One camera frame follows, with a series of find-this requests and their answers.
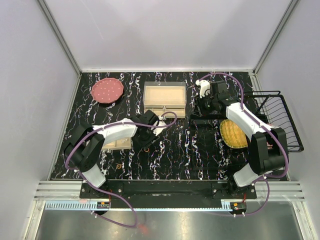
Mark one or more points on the beige jewelry tray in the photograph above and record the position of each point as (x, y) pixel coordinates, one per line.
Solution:
(121, 144)

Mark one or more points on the black wire dish rack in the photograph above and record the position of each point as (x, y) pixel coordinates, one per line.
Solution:
(210, 153)

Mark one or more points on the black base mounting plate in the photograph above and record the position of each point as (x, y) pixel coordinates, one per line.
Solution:
(168, 194)

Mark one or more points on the yellow woven bamboo plate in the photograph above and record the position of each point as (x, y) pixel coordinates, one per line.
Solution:
(232, 135)

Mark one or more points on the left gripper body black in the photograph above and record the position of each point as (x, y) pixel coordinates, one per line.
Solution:
(147, 139)

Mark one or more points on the pink dotted plate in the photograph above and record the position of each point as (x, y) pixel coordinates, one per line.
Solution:
(107, 90)

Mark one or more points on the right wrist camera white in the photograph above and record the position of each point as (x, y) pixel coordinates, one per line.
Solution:
(205, 87)

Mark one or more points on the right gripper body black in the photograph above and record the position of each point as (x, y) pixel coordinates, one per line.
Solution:
(206, 105)

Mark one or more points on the beige jewelry box with drawers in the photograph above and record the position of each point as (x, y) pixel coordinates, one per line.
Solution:
(165, 96)

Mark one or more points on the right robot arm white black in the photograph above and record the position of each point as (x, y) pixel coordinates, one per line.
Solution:
(267, 144)

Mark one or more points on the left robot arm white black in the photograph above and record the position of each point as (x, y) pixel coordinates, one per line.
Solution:
(87, 142)

